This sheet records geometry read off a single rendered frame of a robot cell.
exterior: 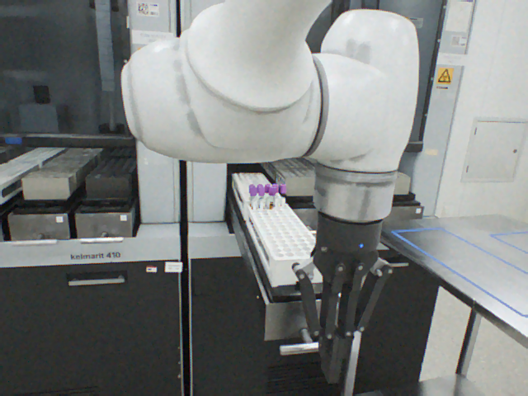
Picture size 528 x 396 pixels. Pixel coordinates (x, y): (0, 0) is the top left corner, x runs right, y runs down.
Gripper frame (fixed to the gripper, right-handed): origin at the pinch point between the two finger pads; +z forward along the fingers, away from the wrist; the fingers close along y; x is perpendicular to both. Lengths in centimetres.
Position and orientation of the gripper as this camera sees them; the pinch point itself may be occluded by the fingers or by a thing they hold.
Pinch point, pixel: (332, 353)
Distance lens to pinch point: 54.2
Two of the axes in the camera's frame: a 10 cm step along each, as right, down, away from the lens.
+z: -0.5, 9.5, 3.0
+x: 2.0, 3.0, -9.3
